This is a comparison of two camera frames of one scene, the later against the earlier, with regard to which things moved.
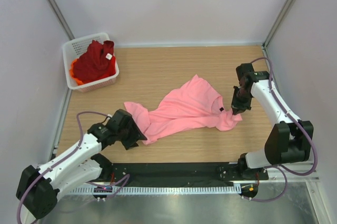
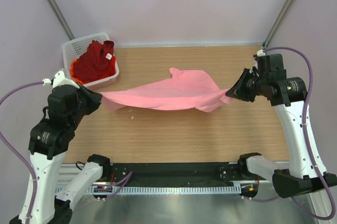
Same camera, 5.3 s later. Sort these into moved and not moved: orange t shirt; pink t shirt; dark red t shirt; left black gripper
Moved: pink t shirt; left black gripper
Not moved: orange t shirt; dark red t shirt
